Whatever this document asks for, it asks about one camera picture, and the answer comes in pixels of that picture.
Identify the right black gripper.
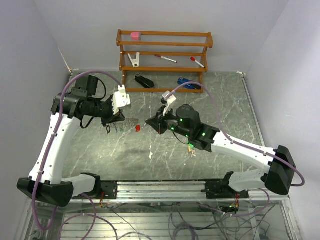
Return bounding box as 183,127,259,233
146,104,192,139

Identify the grey keyring disc with rings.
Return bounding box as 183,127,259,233
109,118,139,131

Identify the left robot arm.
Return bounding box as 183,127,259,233
17,71,131,207

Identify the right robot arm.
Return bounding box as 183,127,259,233
145,104,296,198

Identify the black key tag on disc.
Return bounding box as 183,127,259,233
106,125,111,134

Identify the red key tag on disc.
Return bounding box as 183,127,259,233
135,125,141,132

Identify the black stapler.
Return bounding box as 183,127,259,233
134,74,155,89

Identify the green tag key bunch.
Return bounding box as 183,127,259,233
185,143,196,158

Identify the blue stapler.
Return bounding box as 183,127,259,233
177,76,202,91

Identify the white clip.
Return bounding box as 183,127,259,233
127,52,140,68

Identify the wooden shelf rack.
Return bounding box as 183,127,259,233
116,29,214,85

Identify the red white marker left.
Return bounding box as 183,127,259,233
154,54,178,64

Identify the red white marker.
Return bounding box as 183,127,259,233
154,54,178,64
190,57,205,68

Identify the red white marker right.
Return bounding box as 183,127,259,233
190,57,205,68

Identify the pink eraser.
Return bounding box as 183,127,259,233
130,31,142,41

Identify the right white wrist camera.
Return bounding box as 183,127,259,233
161,91,177,116

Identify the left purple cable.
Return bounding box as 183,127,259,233
31,71,125,240

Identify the aluminium rail frame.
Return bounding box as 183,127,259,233
27,180,291,203

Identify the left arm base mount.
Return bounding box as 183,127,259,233
99,181,118,200

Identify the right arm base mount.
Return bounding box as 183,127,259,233
200,179,249,199

